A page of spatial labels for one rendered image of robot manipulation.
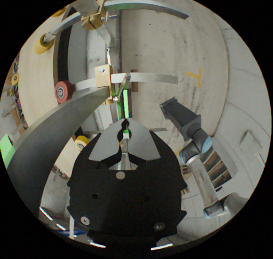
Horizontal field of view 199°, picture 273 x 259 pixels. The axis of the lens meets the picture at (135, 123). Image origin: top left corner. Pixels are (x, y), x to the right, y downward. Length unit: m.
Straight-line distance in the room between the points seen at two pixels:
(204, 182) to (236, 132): 2.15
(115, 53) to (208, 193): 1.00
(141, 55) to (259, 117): 2.73
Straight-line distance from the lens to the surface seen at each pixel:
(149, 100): 1.19
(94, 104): 0.16
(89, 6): 0.25
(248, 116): 2.59
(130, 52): 1.19
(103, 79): 0.26
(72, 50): 0.51
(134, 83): 1.04
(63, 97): 0.32
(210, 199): 0.70
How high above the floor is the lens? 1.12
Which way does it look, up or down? 59 degrees down
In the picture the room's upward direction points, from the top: 175 degrees clockwise
